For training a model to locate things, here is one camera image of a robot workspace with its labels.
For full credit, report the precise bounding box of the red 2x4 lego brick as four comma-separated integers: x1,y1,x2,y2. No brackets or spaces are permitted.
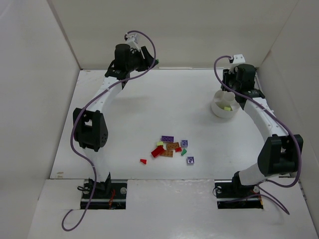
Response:
151,145,165,158

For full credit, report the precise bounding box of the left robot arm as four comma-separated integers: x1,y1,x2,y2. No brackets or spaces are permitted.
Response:
70,43,159,193

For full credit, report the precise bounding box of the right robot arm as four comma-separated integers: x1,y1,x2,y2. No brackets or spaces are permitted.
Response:
221,64,304,193

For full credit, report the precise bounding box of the white divided round container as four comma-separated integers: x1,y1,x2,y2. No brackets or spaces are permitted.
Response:
211,90,240,119

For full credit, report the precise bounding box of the lavender 2x2 lego brick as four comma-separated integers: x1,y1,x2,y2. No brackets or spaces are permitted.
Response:
186,157,194,165
180,140,188,148

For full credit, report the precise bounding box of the purple 2x4 lego brick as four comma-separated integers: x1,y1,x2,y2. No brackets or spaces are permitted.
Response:
161,135,174,143

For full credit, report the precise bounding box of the orange 2x4 lego brick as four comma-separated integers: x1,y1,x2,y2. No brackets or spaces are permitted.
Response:
166,142,180,150

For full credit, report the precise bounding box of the orange 2x4 lego plate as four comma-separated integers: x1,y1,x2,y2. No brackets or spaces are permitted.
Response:
160,150,174,157

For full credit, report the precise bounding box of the aluminium rail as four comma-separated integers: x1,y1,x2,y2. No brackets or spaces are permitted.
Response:
254,69,262,91

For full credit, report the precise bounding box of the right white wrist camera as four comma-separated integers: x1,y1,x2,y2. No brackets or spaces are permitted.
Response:
229,54,246,66

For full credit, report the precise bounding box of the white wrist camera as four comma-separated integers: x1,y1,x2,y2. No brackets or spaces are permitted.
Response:
229,54,246,66
125,33,140,51

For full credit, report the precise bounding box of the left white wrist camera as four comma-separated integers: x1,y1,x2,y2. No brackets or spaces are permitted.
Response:
125,33,140,51

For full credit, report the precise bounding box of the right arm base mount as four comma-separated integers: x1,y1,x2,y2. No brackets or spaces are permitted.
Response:
212,180,263,209

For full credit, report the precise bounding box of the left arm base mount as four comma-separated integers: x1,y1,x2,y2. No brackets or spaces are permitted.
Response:
77,181,128,210

